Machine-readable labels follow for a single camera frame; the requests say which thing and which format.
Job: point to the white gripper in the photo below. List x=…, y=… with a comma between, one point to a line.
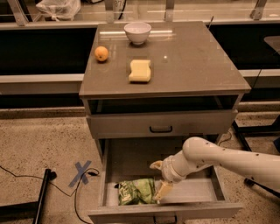
x=166, y=171

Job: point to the green jalapeno chip bag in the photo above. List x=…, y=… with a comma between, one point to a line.
x=136, y=192

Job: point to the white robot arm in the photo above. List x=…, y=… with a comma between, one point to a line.
x=198, y=154

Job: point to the open grey middle drawer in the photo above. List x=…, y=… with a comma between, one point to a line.
x=199, y=196

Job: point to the closed grey top drawer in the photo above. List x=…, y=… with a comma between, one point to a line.
x=207, y=122

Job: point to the grey drawer cabinet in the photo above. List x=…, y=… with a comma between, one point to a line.
x=189, y=72

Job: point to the clear plastic bag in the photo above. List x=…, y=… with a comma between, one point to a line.
x=59, y=10

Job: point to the blue tape cross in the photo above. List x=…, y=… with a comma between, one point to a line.
x=81, y=169

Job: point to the black chair base leg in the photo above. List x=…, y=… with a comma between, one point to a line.
x=249, y=182

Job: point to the yellow sponge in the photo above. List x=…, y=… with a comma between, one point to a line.
x=140, y=70

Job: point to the black stand leg left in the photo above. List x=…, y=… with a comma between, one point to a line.
x=29, y=210

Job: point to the orange fruit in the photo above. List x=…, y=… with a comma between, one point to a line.
x=101, y=53

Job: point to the white ceramic bowl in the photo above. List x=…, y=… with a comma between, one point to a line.
x=137, y=32

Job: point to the black drawer handle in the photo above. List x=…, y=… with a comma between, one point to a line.
x=161, y=129

